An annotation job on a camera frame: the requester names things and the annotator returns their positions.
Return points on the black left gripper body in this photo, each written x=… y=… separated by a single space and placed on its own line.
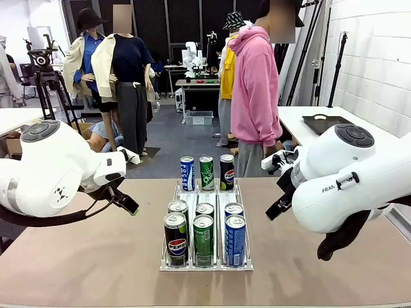
x=102 y=191

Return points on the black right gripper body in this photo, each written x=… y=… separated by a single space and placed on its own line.
x=288 y=183

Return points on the blue Pocari Sweat can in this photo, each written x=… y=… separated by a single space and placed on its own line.
x=187 y=173
x=236 y=240
x=233 y=209

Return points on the black Pepsi can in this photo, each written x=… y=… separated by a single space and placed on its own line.
x=227 y=173
x=178 y=207
x=176 y=244

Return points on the black serving tray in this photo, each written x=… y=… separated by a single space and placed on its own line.
x=321 y=125

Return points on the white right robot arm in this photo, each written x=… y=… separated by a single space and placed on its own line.
x=353 y=179

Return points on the person's right forearm pink sleeve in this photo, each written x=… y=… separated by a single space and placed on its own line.
x=273 y=128

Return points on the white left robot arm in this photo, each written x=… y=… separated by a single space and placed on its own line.
x=48 y=167

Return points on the crouching person blue shirt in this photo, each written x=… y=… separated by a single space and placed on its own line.
x=99 y=131

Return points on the person in pink hoodie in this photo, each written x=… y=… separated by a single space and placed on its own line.
x=253 y=96

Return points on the tattooed right hand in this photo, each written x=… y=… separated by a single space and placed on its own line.
x=271 y=151

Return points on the dark floor mat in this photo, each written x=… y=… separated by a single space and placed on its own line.
x=151 y=152

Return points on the white can dispenser rack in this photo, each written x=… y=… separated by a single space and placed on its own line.
x=221 y=199

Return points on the large white table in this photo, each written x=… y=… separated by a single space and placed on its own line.
x=295 y=118

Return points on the green Chilsung cider can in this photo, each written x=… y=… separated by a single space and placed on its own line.
x=205 y=208
x=203 y=244
x=206 y=173

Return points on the cardboard box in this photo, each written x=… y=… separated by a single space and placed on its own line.
x=13 y=146

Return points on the clear plastic storage bin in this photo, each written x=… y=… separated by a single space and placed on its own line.
x=199 y=118

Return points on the small white side table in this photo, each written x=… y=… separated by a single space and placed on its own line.
x=16 y=118

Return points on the upright black light stand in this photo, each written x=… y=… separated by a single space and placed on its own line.
x=337 y=70

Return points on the folded black light stand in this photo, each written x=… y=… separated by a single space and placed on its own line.
x=322 y=64
x=308 y=48

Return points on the mannequin bucket hat yellow shirt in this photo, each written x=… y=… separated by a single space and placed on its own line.
x=226 y=73

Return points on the background work table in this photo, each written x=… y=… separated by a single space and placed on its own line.
x=192 y=82

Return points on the mannequin navy top cream jacket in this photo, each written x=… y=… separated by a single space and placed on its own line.
x=128 y=57

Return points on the mannequin in blue shirt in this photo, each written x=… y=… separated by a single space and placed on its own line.
x=85 y=54

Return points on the bystander in grey clothes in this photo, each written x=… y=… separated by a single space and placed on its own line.
x=6 y=80

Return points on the background white robot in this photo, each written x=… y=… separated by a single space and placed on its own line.
x=192 y=54

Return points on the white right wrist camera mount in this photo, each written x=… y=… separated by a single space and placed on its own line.
x=271 y=162

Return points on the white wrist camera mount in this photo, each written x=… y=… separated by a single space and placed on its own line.
x=132 y=157
x=271 y=162

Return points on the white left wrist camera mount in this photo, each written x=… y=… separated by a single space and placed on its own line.
x=132 y=157

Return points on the black camera tripod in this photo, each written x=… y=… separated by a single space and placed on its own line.
x=41 y=61

